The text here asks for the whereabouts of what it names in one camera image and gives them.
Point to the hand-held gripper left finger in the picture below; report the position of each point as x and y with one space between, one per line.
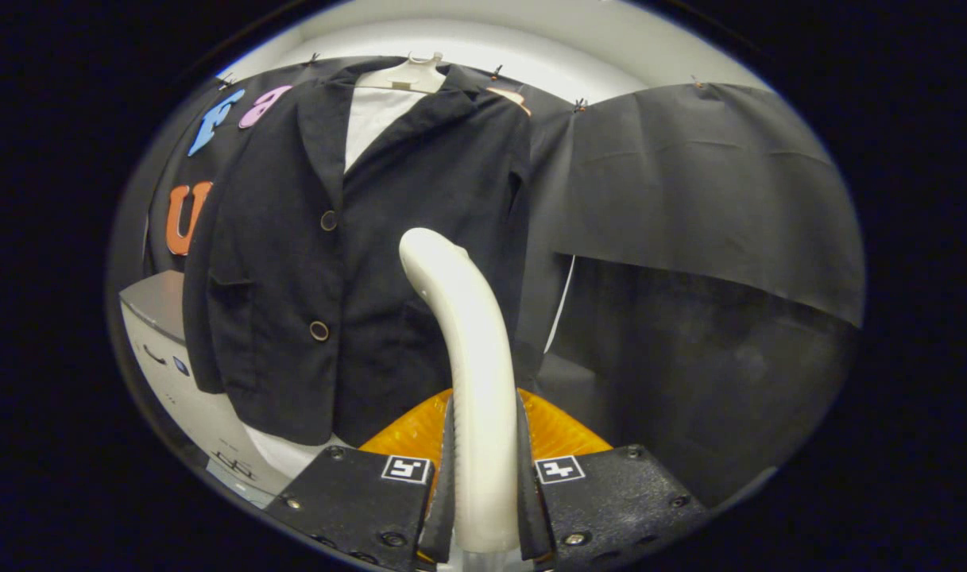
356 500

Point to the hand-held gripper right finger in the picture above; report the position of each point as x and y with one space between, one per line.
610 500

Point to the black blazer jacket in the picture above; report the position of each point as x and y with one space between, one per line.
276 278

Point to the beige cabinet with grey top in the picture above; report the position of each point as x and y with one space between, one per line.
205 429

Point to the black backdrop cloth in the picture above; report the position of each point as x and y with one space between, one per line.
690 199

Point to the white ironing board form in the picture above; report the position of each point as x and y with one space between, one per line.
372 119

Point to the white plastic hanger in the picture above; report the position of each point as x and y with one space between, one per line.
411 78

